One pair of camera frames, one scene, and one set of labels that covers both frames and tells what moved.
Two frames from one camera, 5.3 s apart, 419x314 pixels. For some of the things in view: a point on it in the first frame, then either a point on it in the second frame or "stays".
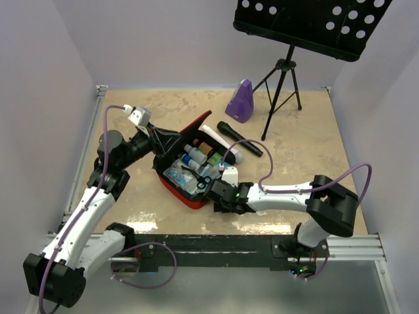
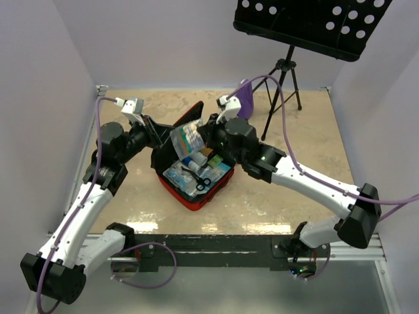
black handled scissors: (201, 180) stays
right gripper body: (221, 207) to (217, 136)
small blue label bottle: (186, 159) stays
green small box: (215, 159) stays
